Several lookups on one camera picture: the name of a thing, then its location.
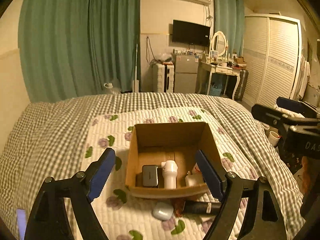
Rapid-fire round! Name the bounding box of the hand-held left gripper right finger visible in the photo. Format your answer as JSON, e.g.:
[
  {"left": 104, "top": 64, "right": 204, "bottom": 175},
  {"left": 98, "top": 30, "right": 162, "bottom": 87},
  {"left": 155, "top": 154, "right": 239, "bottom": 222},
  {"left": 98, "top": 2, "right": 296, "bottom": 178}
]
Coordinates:
[{"left": 194, "top": 149, "right": 288, "bottom": 240}]

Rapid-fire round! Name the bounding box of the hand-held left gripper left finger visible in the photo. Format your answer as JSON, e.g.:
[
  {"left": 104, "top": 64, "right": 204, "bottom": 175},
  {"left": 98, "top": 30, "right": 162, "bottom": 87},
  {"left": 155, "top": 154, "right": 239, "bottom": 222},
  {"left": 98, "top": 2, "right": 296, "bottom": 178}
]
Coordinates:
[{"left": 24, "top": 147, "right": 117, "bottom": 240}]

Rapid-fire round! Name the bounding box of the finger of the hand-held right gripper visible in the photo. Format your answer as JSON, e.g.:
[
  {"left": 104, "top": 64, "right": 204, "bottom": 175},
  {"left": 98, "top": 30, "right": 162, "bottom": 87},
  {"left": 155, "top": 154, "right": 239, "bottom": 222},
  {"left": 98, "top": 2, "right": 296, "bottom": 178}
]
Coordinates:
[
  {"left": 276, "top": 96, "right": 320, "bottom": 118},
  {"left": 251, "top": 104, "right": 300, "bottom": 132}
]

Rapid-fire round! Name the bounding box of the black cylinder with brown end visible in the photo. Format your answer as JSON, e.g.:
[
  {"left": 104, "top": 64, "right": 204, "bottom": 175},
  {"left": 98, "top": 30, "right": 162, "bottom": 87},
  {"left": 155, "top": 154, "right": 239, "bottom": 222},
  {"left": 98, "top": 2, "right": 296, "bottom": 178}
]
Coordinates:
[{"left": 174, "top": 199, "right": 222, "bottom": 218}]

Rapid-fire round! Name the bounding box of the cardboard box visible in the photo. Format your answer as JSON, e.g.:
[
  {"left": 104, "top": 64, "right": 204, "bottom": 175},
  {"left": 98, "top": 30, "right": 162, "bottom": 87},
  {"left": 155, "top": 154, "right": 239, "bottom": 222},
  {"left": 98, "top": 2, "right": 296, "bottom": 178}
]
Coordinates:
[{"left": 125, "top": 121, "right": 227, "bottom": 199}]

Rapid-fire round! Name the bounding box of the pale blue earbuds case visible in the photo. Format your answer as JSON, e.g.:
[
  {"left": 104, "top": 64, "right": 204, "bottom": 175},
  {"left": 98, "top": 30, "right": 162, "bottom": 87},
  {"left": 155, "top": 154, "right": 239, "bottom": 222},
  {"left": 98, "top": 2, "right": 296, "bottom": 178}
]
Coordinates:
[{"left": 152, "top": 201, "right": 173, "bottom": 221}]

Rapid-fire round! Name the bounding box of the small white container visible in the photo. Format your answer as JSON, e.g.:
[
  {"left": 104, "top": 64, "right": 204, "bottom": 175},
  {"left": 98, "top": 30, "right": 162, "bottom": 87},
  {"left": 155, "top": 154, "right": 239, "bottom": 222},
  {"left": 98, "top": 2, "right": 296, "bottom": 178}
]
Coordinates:
[{"left": 185, "top": 171, "right": 206, "bottom": 187}]

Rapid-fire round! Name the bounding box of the white paper cup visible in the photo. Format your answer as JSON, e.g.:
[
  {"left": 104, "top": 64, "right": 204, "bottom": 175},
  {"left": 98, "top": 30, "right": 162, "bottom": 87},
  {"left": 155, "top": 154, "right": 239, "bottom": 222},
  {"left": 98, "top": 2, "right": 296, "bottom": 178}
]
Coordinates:
[{"left": 268, "top": 131, "right": 281, "bottom": 146}]

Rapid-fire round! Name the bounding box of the dark floral cloth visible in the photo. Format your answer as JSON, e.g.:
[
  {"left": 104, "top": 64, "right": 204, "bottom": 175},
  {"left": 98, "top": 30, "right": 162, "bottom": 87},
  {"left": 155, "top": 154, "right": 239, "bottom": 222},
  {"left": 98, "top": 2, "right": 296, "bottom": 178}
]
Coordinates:
[{"left": 281, "top": 150, "right": 304, "bottom": 175}]

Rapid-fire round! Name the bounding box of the white hanging towel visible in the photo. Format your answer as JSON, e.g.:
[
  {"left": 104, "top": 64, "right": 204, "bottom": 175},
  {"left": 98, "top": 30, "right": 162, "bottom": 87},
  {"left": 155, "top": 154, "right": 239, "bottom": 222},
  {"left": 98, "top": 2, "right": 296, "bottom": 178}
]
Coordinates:
[{"left": 299, "top": 54, "right": 312, "bottom": 98}]

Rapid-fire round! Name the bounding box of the floral quilted mat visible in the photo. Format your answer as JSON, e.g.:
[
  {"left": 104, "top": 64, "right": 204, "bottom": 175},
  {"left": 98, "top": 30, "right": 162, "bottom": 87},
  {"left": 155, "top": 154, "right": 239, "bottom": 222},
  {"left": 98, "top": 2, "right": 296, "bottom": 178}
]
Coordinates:
[{"left": 64, "top": 107, "right": 269, "bottom": 240}]

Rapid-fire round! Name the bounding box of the dark hard suitcase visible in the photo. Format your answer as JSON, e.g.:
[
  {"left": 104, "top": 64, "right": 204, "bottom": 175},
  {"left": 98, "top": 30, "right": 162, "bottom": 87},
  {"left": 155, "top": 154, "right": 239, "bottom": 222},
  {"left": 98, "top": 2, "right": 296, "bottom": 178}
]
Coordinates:
[{"left": 234, "top": 69, "right": 249, "bottom": 100}]

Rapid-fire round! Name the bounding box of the white plastic bottle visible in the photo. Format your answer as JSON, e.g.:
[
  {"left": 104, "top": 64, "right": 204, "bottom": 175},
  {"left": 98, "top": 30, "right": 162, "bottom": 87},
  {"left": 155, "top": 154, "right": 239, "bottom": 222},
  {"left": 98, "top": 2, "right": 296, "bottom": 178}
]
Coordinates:
[{"left": 161, "top": 160, "right": 178, "bottom": 189}]

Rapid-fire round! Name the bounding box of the white louvred wardrobe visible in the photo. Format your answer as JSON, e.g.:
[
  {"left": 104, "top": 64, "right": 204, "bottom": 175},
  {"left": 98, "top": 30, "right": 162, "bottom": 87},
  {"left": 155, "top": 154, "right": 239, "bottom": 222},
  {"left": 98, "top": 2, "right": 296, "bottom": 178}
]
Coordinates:
[{"left": 241, "top": 13, "right": 303, "bottom": 109}]

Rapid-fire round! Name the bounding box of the grey rectangular case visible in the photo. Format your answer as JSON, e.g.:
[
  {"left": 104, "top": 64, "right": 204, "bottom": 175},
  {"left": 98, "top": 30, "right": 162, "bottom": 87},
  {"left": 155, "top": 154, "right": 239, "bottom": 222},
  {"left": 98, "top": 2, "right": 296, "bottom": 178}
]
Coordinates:
[{"left": 142, "top": 164, "right": 159, "bottom": 188}]

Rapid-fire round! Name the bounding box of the blue basket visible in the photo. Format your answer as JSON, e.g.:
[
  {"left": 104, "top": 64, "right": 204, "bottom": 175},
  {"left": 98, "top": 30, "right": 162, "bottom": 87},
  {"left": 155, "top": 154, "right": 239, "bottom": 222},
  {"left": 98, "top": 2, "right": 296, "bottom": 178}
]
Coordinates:
[{"left": 206, "top": 79, "right": 223, "bottom": 97}]

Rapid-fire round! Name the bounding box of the white dressing table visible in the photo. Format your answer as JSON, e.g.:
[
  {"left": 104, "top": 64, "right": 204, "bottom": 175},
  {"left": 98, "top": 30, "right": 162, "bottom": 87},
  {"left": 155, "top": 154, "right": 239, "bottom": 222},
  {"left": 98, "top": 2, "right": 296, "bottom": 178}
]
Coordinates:
[{"left": 195, "top": 54, "right": 242, "bottom": 100}]

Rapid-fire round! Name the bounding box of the white oval vanity mirror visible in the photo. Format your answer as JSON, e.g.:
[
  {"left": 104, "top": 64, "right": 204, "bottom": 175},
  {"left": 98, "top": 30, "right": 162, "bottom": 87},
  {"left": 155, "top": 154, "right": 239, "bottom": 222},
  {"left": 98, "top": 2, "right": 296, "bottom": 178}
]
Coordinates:
[{"left": 209, "top": 31, "right": 229, "bottom": 57}]

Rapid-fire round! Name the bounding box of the clear water jug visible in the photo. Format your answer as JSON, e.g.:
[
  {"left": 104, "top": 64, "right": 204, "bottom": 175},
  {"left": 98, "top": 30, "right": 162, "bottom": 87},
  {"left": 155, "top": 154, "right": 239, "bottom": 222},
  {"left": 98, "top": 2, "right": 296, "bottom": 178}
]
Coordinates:
[{"left": 104, "top": 82, "right": 122, "bottom": 95}]

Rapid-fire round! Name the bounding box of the silver small fridge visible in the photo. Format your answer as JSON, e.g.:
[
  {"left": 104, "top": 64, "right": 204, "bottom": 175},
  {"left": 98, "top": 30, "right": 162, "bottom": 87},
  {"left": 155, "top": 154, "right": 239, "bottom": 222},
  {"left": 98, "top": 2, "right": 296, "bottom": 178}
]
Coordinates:
[{"left": 171, "top": 52, "right": 200, "bottom": 93}]

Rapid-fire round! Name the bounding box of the narrow green curtain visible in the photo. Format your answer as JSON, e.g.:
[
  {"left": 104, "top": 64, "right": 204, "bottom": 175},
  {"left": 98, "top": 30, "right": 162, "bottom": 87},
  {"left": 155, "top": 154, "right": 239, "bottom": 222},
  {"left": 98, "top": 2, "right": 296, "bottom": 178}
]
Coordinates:
[{"left": 213, "top": 0, "right": 245, "bottom": 57}]

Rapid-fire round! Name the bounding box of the white suitcase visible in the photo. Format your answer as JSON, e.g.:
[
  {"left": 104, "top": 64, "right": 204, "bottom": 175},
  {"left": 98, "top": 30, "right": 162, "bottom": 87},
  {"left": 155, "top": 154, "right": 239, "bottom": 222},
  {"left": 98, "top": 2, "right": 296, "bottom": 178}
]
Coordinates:
[{"left": 152, "top": 62, "right": 174, "bottom": 93}]

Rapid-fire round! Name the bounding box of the white upright pole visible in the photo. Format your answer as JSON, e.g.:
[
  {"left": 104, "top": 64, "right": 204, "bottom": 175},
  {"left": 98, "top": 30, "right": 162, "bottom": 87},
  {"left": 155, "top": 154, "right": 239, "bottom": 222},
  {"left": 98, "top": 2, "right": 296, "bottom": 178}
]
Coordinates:
[{"left": 132, "top": 43, "right": 140, "bottom": 92}]

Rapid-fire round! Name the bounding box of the wide green curtain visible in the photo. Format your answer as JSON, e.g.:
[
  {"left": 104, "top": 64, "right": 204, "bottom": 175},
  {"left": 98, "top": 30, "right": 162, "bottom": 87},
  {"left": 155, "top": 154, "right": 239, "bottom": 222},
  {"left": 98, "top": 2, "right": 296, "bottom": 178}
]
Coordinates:
[{"left": 18, "top": 0, "right": 141, "bottom": 103}]

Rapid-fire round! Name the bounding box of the black wall television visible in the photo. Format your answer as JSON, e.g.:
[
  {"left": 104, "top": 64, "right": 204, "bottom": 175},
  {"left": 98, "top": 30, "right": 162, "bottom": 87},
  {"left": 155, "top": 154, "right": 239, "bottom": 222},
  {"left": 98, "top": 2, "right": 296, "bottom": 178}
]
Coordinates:
[{"left": 172, "top": 19, "right": 211, "bottom": 47}]

